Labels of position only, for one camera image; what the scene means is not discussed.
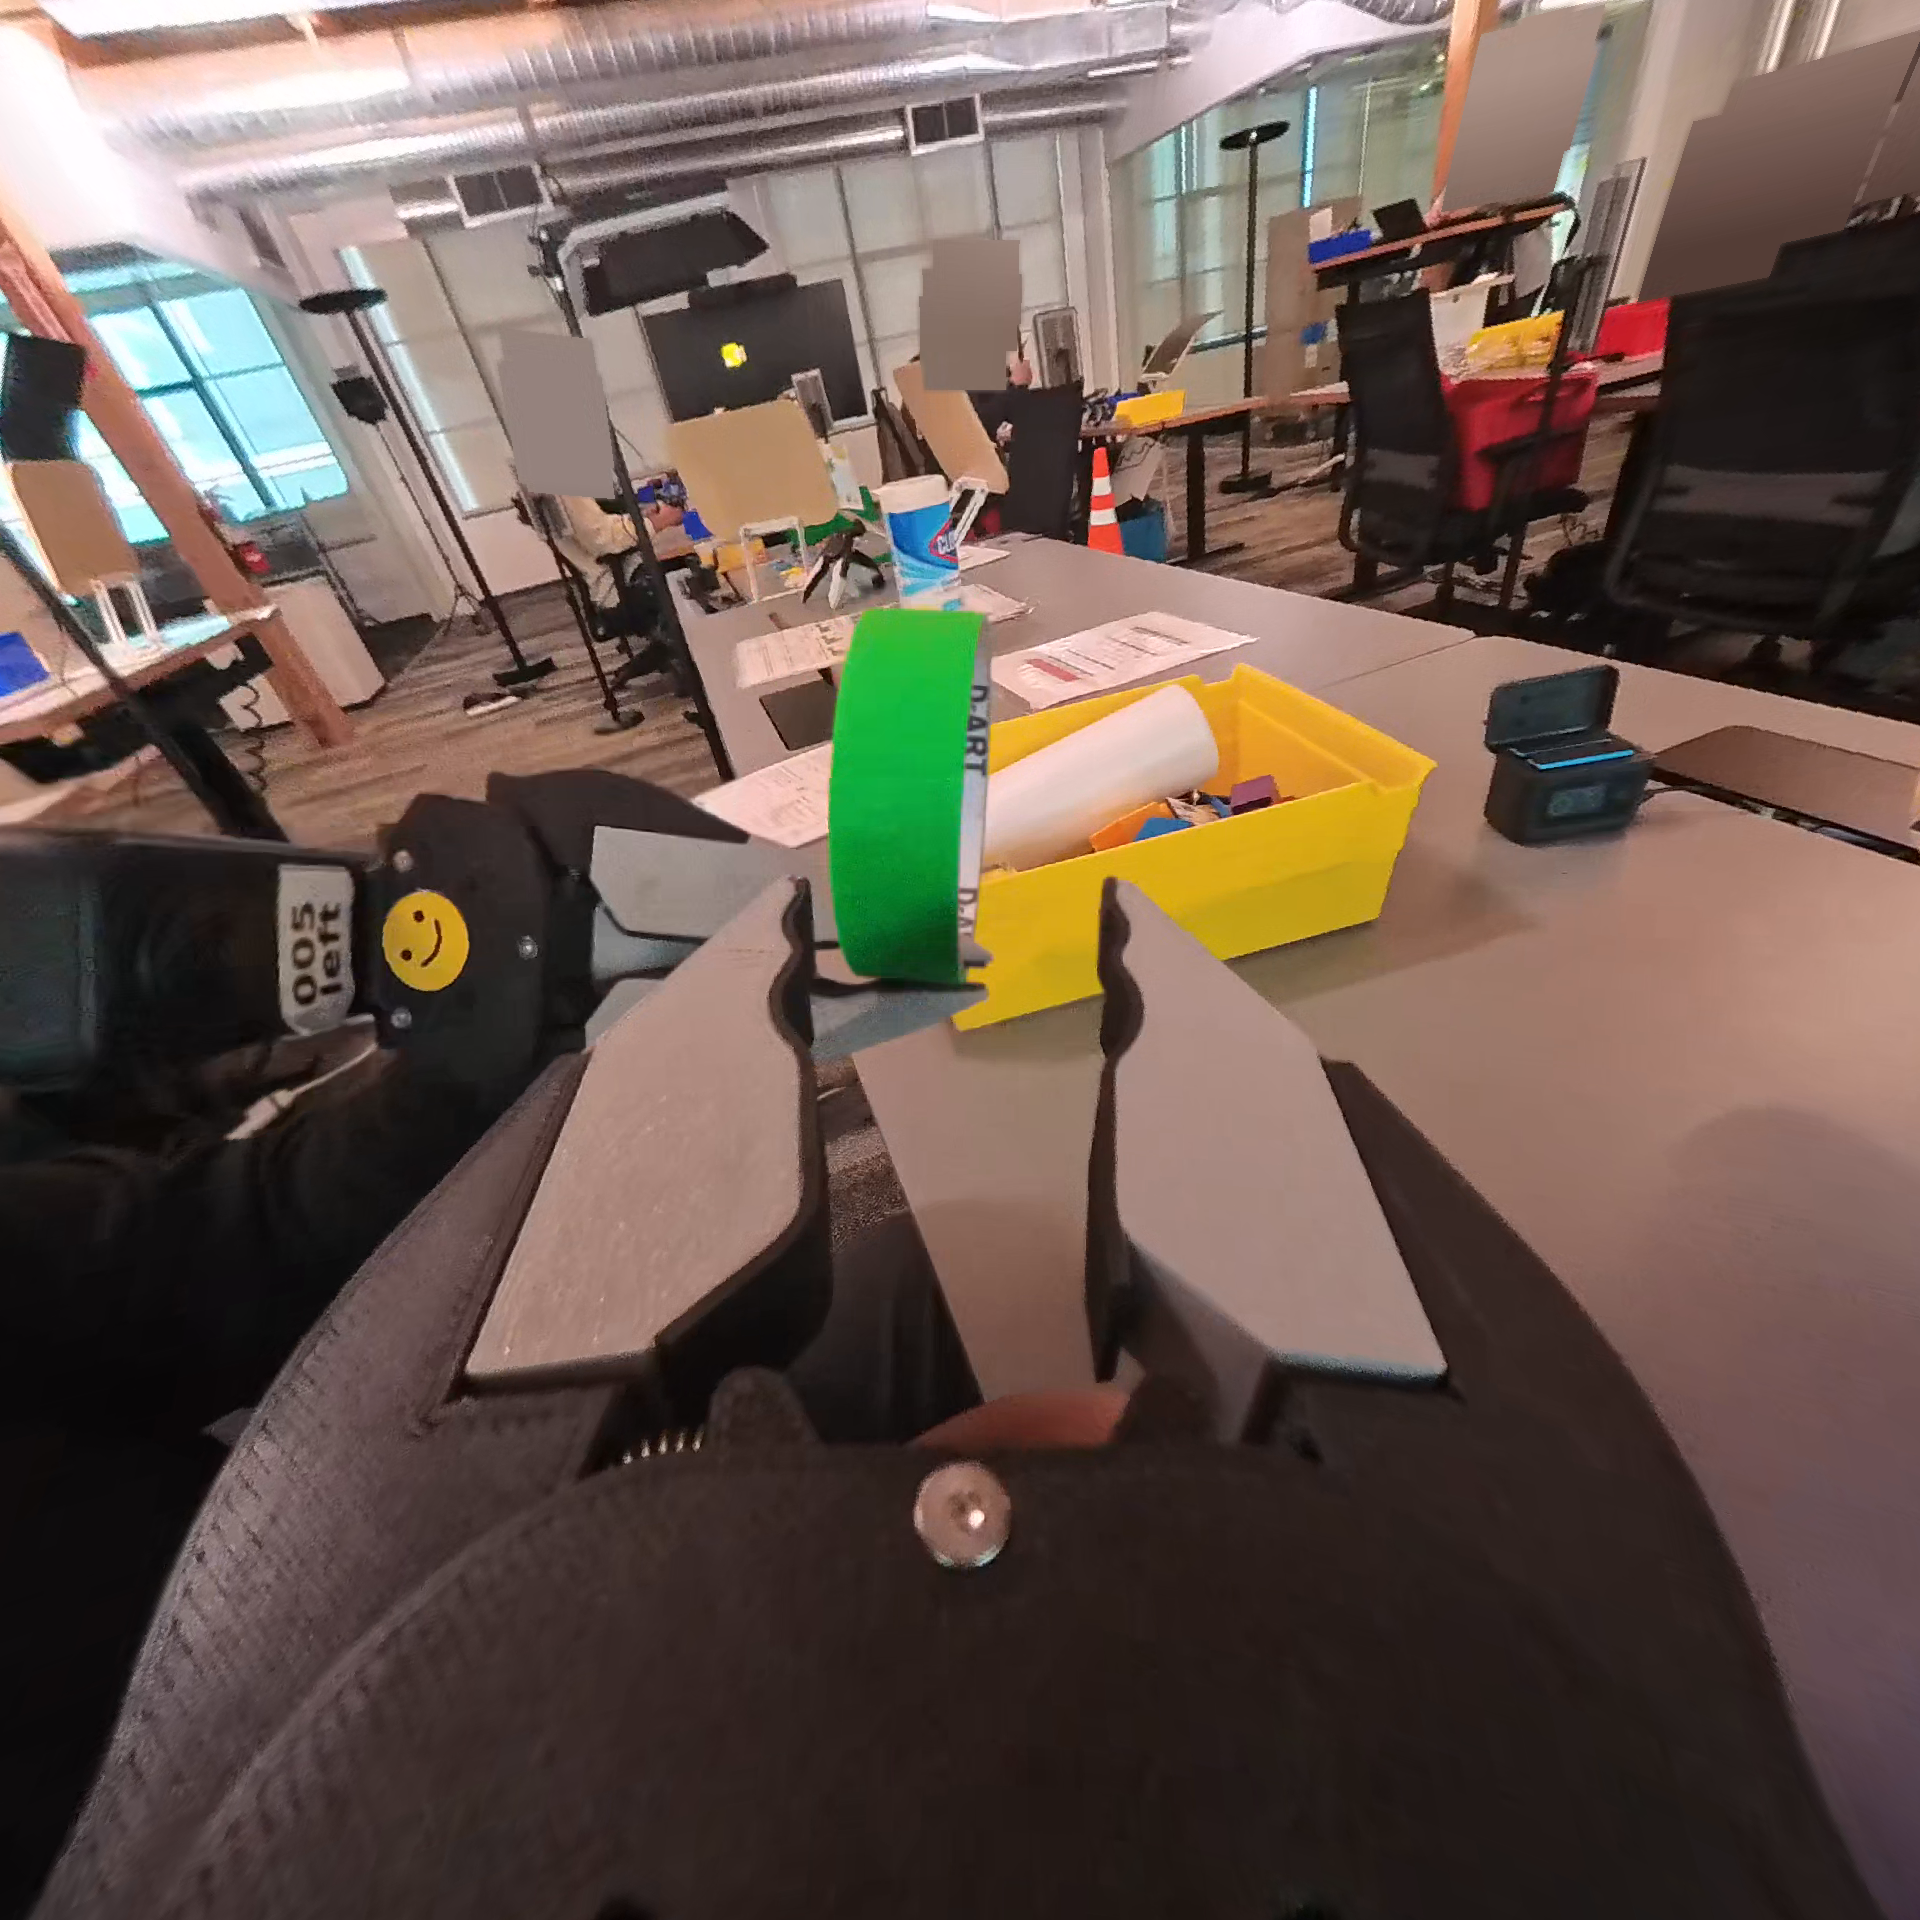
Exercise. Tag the red crate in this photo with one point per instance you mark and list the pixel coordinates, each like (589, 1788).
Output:
(1512, 432)

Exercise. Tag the person's left forearm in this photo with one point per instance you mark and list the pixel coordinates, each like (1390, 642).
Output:
(179, 1247)

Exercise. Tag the black flat pad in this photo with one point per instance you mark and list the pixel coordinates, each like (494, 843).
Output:
(1802, 781)

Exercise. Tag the orange plastic part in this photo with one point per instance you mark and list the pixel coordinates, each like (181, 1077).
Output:
(1138, 833)

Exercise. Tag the green tape roll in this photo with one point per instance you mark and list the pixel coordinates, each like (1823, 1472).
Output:
(901, 781)

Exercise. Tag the orange traffic cone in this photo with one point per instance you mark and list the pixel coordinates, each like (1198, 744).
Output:
(1104, 517)

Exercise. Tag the black charger case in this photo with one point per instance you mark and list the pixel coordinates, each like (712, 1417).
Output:
(1559, 797)

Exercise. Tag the black office chair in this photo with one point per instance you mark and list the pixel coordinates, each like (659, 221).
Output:
(1387, 388)
(1770, 450)

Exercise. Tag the black studio softbox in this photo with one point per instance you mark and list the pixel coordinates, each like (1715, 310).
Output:
(669, 270)

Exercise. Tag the tilted tan board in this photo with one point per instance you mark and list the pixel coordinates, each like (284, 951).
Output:
(941, 450)

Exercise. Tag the printed paper sheet red marks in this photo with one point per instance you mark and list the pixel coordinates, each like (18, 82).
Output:
(1126, 660)

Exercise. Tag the yellow plastic bin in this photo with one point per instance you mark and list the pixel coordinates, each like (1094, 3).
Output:
(1201, 898)

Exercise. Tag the purple block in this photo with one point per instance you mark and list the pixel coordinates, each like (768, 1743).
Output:
(1257, 797)

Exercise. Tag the small yellow bin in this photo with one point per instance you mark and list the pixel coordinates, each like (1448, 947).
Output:
(1147, 408)

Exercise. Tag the small black mat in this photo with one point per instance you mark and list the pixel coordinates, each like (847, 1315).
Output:
(796, 720)

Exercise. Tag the black white tool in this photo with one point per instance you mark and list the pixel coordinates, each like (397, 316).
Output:
(842, 560)

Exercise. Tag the black light stand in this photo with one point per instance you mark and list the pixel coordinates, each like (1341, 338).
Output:
(525, 671)

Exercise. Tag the wooden post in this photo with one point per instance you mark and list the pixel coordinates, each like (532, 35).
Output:
(150, 457)

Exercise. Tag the white plastic bottle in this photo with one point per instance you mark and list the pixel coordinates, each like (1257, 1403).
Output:
(1094, 771)

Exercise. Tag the black wall monitor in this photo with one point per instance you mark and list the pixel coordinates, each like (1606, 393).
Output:
(763, 378)

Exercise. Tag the large tan board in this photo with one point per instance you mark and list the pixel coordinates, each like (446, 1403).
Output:
(752, 469)

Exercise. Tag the small tan board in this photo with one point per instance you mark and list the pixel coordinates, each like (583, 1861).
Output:
(67, 524)

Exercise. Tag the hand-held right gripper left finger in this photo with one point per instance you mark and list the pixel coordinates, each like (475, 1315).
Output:
(659, 1173)

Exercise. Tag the silver ventilation duct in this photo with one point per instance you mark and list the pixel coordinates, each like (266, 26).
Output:
(600, 74)

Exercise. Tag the wooden standing desk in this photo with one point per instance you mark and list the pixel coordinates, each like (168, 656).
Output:
(1426, 222)

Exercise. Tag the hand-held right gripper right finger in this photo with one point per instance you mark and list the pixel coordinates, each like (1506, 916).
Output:
(1245, 1200)

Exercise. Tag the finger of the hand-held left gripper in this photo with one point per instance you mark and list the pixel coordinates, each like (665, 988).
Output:
(674, 889)
(882, 1019)

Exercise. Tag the wipes canister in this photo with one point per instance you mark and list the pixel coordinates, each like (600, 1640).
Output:
(921, 551)

